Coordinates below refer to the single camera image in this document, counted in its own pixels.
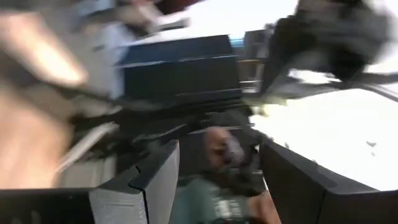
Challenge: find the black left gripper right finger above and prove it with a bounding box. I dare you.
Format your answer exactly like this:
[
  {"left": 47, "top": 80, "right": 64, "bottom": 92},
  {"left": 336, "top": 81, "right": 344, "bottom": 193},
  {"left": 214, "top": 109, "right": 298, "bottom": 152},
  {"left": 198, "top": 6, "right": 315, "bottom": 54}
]
[{"left": 259, "top": 139, "right": 398, "bottom": 224}]

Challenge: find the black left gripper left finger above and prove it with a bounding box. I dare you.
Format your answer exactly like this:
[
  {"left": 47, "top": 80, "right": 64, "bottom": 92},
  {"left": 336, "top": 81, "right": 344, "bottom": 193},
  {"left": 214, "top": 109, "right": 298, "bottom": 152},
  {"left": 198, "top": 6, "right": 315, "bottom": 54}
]
[{"left": 0, "top": 139, "right": 180, "bottom": 224}]

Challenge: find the person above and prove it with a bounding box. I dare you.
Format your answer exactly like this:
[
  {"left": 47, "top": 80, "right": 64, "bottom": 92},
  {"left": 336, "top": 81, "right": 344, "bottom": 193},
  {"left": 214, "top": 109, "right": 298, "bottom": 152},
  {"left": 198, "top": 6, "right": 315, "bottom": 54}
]
[{"left": 174, "top": 126, "right": 282, "bottom": 224}]

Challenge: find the dark screen with blue edge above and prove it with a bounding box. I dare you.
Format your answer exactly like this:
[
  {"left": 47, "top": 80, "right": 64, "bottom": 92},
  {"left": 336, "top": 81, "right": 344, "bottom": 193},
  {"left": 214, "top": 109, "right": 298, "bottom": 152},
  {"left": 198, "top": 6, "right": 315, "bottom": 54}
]
[{"left": 116, "top": 34, "right": 246, "bottom": 105}]

